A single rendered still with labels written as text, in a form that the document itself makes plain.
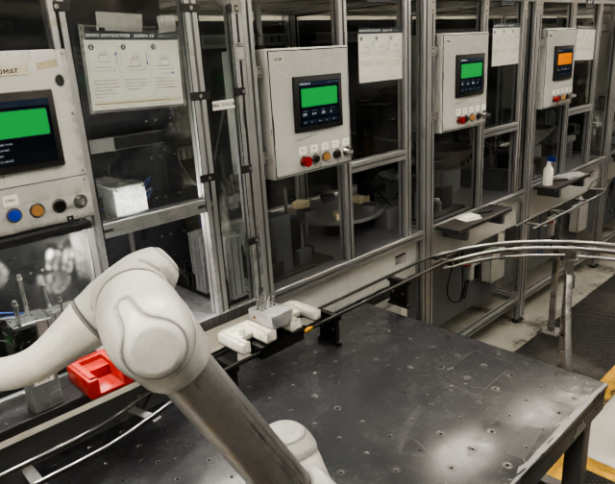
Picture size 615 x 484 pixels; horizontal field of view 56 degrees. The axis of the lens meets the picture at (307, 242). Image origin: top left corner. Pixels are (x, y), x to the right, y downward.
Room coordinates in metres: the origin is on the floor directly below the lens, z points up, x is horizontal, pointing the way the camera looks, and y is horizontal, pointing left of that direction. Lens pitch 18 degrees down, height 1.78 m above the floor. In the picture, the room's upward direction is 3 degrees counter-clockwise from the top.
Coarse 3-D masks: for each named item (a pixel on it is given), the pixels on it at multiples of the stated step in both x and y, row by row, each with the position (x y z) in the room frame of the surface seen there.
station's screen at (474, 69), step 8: (464, 64) 2.94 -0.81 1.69; (472, 64) 2.99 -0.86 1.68; (480, 64) 3.05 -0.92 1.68; (464, 72) 2.94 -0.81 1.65; (472, 72) 2.99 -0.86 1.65; (480, 72) 3.05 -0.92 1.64; (464, 80) 2.94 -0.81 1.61; (472, 80) 2.99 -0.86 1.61; (480, 80) 3.05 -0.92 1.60; (464, 88) 2.94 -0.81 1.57; (472, 88) 2.99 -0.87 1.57; (480, 88) 3.05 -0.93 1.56
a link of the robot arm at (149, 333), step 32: (128, 288) 0.86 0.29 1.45; (160, 288) 0.86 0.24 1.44; (96, 320) 0.87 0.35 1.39; (128, 320) 0.79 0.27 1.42; (160, 320) 0.79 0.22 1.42; (192, 320) 0.85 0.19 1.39; (128, 352) 0.76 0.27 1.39; (160, 352) 0.77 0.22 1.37; (192, 352) 0.81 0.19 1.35; (160, 384) 0.81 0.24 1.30; (192, 384) 0.85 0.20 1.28; (224, 384) 0.88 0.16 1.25; (192, 416) 0.86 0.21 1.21; (224, 416) 0.86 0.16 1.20; (256, 416) 0.91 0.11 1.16; (224, 448) 0.87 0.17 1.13; (256, 448) 0.88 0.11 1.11; (256, 480) 0.89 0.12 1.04; (288, 480) 0.91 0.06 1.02; (320, 480) 0.96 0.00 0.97
